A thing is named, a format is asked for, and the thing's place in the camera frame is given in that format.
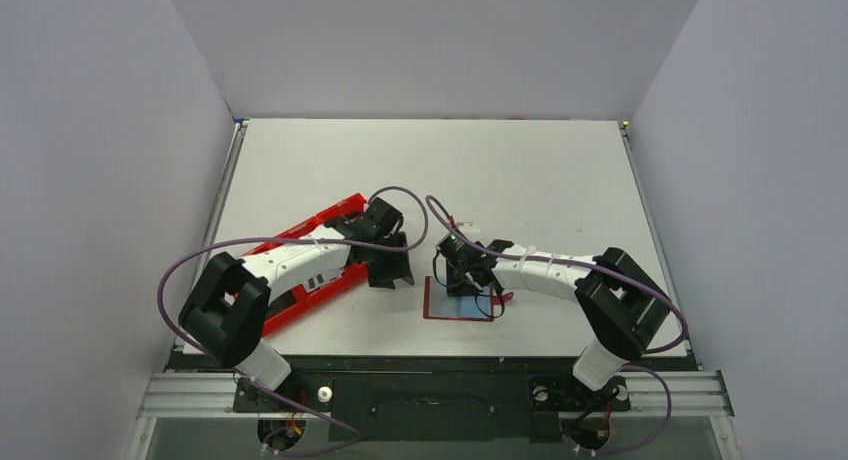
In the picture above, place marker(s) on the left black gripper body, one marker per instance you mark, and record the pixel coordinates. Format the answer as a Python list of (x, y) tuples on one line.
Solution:
[(388, 262)]

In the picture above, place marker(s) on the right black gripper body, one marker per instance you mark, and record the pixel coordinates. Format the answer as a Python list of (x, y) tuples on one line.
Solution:
[(460, 271)]

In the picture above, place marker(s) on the red leather card holder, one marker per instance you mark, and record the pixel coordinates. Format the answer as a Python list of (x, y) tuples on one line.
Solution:
[(485, 307)]

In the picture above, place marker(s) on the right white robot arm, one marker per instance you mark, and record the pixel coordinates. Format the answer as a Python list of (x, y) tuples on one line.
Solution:
[(624, 307)]

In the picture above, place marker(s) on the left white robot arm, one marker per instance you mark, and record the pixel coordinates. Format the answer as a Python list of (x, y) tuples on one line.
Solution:
[(226, 310)]

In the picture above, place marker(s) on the red plastic tray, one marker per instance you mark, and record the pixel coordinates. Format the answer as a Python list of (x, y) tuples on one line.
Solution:
[(286, 267)]

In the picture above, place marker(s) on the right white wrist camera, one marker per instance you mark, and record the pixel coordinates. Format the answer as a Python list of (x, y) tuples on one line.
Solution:
[(468, 229)]

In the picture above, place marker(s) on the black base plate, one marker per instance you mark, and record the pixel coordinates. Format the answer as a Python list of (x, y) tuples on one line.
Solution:
[(427, 399)]

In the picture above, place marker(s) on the aluminium frame rail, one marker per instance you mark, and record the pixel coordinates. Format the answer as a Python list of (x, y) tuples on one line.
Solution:
[(205, 396)]

